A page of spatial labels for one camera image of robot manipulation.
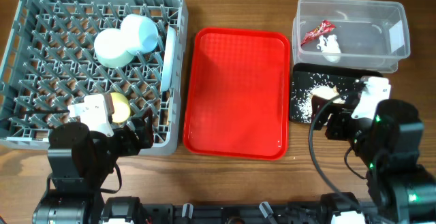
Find light blue bowl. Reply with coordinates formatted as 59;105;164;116
120;14;159;55

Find black food waste tray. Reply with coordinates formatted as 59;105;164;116
290;63;382;124

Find green bowl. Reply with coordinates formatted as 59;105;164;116
94;28;134;68

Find red serving tray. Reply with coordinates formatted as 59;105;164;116
183;27;290;161

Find red snack wrapper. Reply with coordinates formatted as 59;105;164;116
300;20;336;46

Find grey dishwasher rack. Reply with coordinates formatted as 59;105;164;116
1;0;189;155

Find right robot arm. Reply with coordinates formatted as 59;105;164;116
310;96;435;223

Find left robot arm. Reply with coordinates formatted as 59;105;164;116
32;110;154;224

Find rice and food scraps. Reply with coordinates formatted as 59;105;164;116
290;71;347;123

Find light blue plate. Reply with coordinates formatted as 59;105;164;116
160;27;176;93

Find wooden chopstick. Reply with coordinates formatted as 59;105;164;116
167;98;172;125

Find crumpled white tissue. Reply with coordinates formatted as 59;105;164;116
316;34;341;63

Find clear plastic waste bin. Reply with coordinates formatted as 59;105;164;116
292;0;411;73

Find yellow plastic cup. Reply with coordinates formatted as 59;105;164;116
110;92;131;123

